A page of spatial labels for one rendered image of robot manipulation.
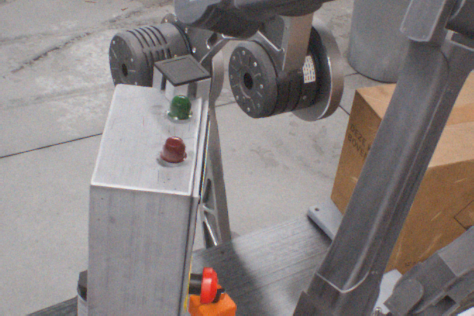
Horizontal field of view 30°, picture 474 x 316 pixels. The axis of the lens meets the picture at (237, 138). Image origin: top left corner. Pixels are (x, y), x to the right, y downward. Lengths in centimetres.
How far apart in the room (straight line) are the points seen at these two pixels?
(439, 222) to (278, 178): 162
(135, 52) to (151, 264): 116
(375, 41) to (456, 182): 222
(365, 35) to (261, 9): 266
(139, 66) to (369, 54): 195
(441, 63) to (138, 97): 31
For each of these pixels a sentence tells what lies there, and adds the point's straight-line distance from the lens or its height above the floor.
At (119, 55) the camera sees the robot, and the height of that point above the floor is 91.
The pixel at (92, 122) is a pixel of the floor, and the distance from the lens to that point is 338.
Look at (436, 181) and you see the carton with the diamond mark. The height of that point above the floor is 108.
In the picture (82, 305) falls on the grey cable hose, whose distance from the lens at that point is 101.
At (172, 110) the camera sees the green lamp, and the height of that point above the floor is 149.
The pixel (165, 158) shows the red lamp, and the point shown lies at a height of 148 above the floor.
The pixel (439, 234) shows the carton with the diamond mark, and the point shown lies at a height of 95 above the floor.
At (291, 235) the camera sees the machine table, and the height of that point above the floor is 83.
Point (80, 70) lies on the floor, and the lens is 367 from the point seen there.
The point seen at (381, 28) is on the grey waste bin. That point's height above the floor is 26.
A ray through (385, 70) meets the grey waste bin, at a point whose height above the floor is 6.
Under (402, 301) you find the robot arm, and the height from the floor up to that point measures 114.
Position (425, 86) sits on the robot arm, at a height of 153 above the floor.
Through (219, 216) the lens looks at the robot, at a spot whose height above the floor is 55.
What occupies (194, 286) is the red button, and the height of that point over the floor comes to 133.
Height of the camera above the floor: 200
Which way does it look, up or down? 37 degrees down
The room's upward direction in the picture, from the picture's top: 8 degrees clockwise
